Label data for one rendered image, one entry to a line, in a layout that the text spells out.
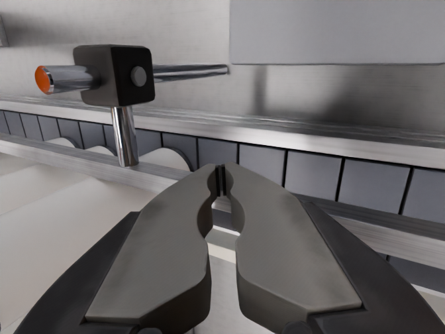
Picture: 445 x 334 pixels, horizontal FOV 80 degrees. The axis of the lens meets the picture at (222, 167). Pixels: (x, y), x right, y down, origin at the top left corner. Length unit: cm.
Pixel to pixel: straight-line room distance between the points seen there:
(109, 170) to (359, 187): 16
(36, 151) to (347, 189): 22
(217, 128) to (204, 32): 10
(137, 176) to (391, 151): 15
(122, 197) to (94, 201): 2
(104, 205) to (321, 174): 14
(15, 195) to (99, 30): 20
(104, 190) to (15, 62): 36
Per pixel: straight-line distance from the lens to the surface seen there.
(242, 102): 26
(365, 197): 20
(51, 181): 26
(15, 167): 32
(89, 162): 19
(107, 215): 18
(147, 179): 16
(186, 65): 21
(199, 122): 23
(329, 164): 20
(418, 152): 20
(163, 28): 30
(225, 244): 22
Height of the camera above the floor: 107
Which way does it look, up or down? 56 degrees down
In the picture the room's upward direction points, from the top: 126 degrees counter-clockwise
